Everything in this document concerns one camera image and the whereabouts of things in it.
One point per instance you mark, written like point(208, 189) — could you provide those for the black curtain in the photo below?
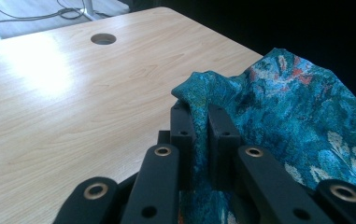
point(291, 25)

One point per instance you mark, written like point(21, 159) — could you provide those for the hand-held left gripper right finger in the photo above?
point(259, 186)

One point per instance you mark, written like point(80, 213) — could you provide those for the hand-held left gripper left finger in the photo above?
point(160, 186)

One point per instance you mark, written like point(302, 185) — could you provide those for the teal floral shirt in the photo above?
point(291, 124)

